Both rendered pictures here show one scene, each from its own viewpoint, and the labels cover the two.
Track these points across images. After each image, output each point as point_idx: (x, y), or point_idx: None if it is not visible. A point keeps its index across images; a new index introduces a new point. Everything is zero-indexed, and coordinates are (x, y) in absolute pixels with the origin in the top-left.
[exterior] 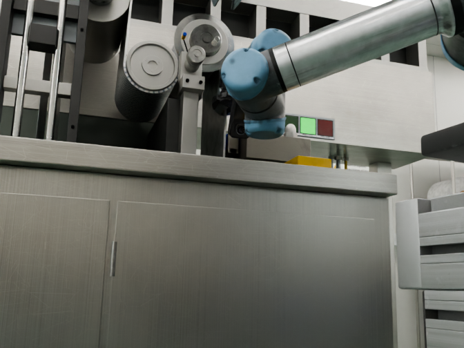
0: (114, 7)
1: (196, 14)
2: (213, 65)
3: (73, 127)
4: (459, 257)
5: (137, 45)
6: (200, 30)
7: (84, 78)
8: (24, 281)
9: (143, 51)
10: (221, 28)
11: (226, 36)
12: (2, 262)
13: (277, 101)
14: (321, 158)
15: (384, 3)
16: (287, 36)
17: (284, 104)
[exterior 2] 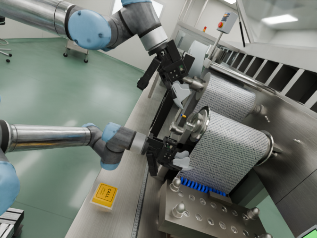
0: (200, 94)
1: (206, 106)
2: (192, 138)
3: (149, 131)
4: None
5: (191, 113)
6: (195, 116)
7: (246, 123)
8: None
9: (191, 117)
10: (205, 119)
11: (204, 125)
12: None
13: (94, 150)
14: (95, 192)
15: (33, 124)
16: (104, 129)
17: (104, 157)
